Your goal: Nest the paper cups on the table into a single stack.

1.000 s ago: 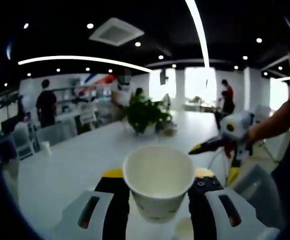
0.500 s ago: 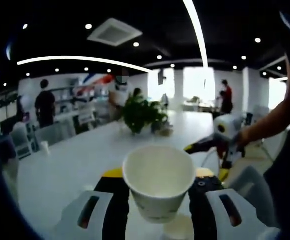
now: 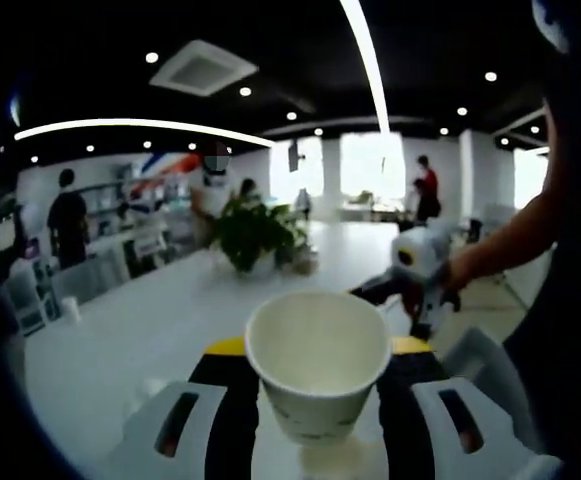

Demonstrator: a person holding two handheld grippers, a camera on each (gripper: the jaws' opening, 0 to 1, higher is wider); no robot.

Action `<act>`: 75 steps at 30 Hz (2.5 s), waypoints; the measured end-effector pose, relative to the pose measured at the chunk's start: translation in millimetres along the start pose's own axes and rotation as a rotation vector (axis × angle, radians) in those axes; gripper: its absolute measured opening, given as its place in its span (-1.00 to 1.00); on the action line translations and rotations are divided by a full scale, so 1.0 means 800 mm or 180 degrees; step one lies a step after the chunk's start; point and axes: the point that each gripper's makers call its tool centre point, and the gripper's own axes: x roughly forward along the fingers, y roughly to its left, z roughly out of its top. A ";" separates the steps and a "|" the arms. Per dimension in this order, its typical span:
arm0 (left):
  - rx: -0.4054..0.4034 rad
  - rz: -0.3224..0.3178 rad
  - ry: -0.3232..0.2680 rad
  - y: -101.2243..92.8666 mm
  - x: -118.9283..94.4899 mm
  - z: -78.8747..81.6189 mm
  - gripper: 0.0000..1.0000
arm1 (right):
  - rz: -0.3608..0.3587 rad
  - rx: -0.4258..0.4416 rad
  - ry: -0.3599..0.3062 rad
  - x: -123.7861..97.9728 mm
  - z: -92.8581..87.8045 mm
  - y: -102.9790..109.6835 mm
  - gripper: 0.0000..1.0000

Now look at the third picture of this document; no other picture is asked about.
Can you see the curved ceiling light strip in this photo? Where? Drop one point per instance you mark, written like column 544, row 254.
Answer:
column 130, row 123

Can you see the tall white paper cup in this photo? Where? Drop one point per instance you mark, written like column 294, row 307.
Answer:
column 71, row 310

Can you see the grey mesh office chair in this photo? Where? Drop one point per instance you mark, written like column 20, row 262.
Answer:
column 485, row 365

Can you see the red blue wall graphic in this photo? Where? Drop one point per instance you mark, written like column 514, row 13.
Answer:
column 170, row 167

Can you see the white table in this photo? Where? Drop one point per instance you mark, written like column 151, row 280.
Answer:
column 170, row 310

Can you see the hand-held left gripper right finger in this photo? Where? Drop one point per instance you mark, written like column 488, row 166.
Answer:
column 405, row 415

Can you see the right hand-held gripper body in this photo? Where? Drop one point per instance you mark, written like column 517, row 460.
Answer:
column 420, row 250

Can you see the white display shelving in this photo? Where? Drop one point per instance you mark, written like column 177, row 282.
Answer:
column 105, row 200

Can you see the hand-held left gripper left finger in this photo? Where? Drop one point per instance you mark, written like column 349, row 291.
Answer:
column 230, row 415

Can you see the white storage trolley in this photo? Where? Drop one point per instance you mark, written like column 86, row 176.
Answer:
column 32, row 300

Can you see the green potted plant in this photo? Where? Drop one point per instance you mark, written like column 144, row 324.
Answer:
column 250, row 235

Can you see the straight ceiling light strip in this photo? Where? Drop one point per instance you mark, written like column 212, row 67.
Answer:
column 370, row 55

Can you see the person's dark shirt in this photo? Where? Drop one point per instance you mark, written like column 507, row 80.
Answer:
column 570, row 300

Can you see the ceiling air conditioner unit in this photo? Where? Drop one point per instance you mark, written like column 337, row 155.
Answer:
column 202, row 67

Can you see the small beige table ornament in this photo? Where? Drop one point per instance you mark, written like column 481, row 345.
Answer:
column 306, row 262

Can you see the wall-mounted dark screen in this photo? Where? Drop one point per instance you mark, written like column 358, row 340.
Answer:
column 294, row 155

